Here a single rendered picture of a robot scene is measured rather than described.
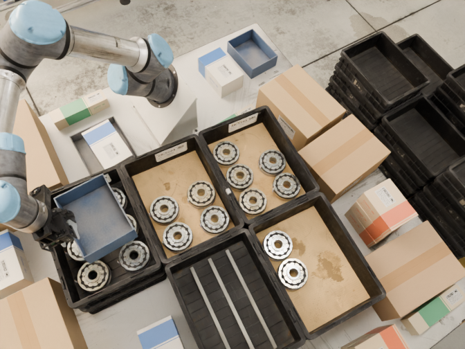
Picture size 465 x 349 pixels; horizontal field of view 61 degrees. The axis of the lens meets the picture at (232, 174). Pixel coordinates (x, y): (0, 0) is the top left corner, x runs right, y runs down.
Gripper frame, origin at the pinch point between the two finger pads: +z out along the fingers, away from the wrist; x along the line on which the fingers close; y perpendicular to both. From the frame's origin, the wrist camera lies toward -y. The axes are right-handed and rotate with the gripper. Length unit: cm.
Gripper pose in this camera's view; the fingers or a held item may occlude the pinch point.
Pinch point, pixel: (70, 228)
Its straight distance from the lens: 118.8
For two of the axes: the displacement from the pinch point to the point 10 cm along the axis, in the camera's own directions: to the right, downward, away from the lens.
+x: 8.6, -5.0, 1.2
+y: 5.1, 7.9, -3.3
